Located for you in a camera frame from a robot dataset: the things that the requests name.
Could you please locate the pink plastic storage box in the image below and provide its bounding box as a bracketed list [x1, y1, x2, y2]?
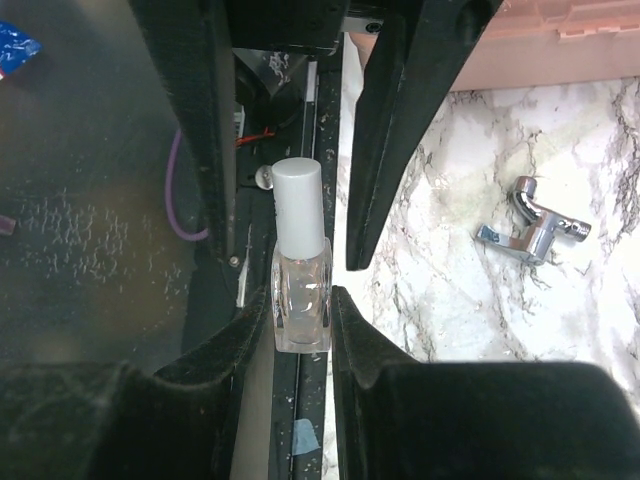
[344, 1, 639, 97]

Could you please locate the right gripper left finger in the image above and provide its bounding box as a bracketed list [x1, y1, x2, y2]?
[1, 290, 270, 479]

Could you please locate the purple nail polish bottle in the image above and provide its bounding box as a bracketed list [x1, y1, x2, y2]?
[0, 215, 16, 236]

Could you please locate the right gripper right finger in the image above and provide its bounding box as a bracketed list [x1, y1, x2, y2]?
[331, 286, 639, 479]

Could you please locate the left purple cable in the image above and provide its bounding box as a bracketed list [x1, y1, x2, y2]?
[164, 127, 210, 242]

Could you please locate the blue white plastic bag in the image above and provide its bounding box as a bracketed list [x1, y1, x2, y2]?
[0, 21, 42, 79]

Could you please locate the black mounting rail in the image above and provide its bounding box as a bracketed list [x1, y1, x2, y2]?
[230, 57, 341, 479]

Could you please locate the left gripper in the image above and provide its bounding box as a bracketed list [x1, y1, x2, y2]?
[129, 0, 501, 271]

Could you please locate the chrome faucet fitting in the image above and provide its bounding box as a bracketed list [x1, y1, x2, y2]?
[476, 176, 591, 266]

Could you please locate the clear nail polish bottle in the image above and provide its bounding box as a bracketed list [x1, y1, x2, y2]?
[271, 157, 332, 354]

